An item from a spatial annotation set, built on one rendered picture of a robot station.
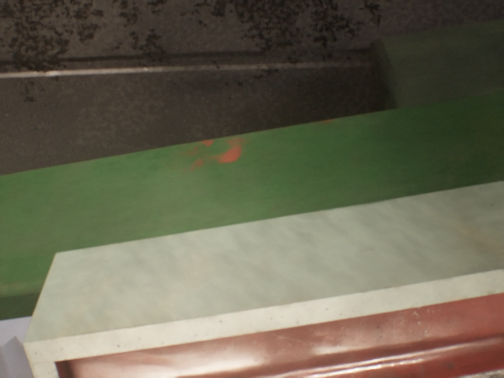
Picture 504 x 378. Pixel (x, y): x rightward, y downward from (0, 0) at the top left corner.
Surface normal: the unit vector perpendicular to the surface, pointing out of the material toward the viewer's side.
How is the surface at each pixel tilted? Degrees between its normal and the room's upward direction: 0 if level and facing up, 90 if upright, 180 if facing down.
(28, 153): 0
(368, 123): 90
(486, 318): 0
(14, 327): 90
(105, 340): 0
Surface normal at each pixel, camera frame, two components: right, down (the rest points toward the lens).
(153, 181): -0.18, -0.90
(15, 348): 0.86, 0.05
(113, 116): 0.00, 0.39
